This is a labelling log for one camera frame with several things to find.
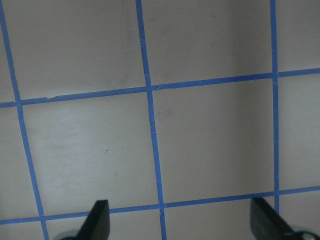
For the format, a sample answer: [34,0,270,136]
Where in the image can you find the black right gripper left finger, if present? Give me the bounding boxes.
[75,200,111,240]

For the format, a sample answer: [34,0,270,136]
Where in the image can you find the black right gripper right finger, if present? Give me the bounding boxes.
[250,197,296,240]

